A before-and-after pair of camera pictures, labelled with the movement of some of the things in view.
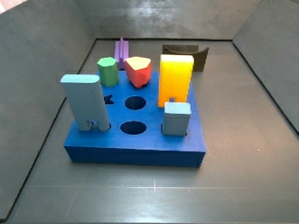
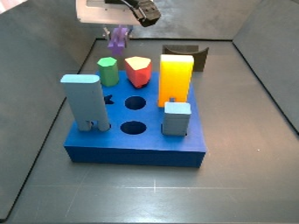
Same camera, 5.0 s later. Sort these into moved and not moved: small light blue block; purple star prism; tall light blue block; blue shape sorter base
Moved: purple star prism
Not moved: tall light blue block; blue shape sorter base; small light blue block
